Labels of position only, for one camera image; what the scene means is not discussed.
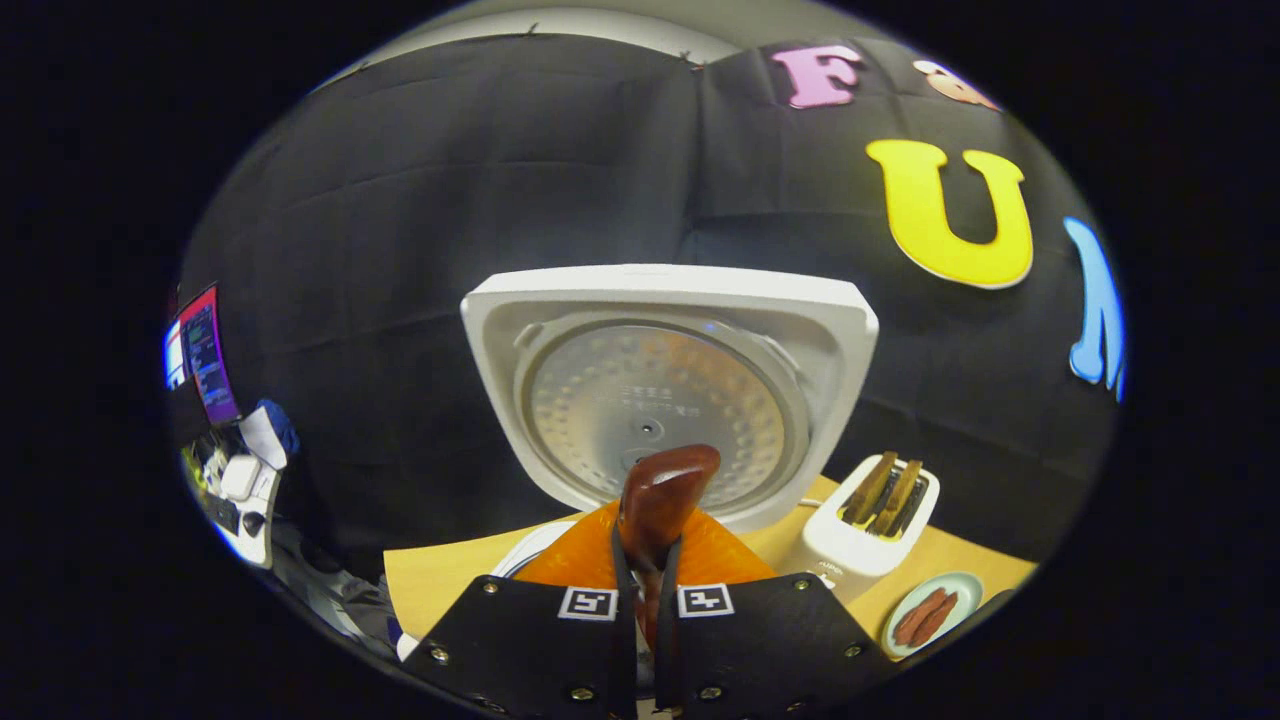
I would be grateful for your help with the brown wooden spoon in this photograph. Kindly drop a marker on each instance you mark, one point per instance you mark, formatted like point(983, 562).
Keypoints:
point(660, 500)

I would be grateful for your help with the computer monitor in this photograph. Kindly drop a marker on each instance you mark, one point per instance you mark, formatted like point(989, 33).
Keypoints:
point(208, 355)

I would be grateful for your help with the toasted bread slice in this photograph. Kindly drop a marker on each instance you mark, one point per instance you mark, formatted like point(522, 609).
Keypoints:
point(868, 490)
point(900, 497)

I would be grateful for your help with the white rice cooker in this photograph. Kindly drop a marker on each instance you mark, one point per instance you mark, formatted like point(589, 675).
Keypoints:
point(650, 295)

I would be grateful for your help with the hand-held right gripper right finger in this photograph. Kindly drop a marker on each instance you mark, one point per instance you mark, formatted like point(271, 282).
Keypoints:
point(770, 650)

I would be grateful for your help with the pale green plate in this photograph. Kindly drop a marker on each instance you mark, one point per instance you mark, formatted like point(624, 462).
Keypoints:
point(965, 595)

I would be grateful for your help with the brown meat slice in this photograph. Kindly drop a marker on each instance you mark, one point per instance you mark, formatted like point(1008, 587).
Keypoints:
point(938, 618)
point(915, 620)

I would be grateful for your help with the white toaster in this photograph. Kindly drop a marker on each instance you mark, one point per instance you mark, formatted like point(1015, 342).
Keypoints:
point(850, 555)

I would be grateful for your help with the white device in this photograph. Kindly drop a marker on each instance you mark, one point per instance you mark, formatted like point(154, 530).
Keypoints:
point(240, 478)

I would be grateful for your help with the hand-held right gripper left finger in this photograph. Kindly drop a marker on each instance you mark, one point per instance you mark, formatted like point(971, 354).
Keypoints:
point(520, 650)

